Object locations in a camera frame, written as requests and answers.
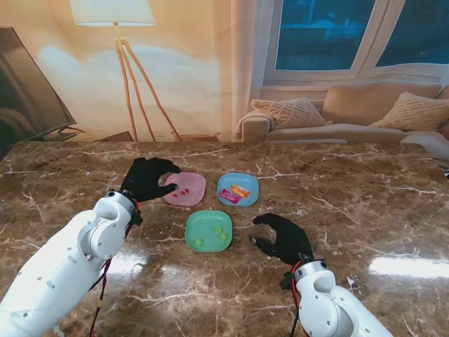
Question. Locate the wooden low cabinet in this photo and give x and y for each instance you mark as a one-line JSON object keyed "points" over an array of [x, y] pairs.
{"points": [[115, 136]]}

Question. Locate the blue square plastic dish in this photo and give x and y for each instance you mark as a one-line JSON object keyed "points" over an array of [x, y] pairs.
{"points": [[228, 179]]}

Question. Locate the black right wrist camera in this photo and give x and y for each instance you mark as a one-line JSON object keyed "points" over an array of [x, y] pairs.
{"points": [[286, 281]]}

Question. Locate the cream knitted cushion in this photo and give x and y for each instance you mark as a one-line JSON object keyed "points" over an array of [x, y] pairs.
{"points": [[291, 112], [414, 112]]}

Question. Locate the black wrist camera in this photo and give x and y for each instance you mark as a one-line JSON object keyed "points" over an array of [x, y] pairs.
{"points": [[136, 217], [286, 281]]}

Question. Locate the white framed window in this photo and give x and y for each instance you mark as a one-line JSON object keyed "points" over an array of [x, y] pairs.
{"points": [[315, 35]]}

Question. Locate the wooden tripod floor lamp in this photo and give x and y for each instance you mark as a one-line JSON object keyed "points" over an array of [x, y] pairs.
{"points": [[112, 12]]}

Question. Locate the flat screen television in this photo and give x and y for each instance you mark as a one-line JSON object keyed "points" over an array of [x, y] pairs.
{"points": [[24, 91]]}

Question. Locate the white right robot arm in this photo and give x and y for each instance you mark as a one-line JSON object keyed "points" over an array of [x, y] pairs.
{"points": [[322, 309]]}

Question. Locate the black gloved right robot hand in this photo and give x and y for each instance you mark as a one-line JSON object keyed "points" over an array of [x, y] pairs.
{"points": [[293, 242]]}

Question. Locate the orange candy bar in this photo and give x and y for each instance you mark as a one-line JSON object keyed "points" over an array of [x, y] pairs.
{"points": [[242, 191]]}

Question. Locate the beige sofa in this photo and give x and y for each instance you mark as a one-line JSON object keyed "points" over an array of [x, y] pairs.
{"points": [[368, 98]]}

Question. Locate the pink square plastic dish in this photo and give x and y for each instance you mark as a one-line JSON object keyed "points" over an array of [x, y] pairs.
{"points": [[193, 180]]}

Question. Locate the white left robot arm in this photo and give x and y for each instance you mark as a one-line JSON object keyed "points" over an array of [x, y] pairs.
{"points": [[59, 267]]}

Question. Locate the pink candy bar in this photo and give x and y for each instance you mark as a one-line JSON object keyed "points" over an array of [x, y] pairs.
{"points": [[229, 196]]}

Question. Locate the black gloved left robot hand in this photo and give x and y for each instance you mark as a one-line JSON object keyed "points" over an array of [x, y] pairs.
{"points": [[144, 179]]}

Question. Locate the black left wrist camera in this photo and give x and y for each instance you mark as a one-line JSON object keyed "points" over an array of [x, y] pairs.
{"points": [[136, 217]]}

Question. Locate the green square plastic dish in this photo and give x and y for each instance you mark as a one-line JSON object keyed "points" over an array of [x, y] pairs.
{"points": [[203, 221]]}

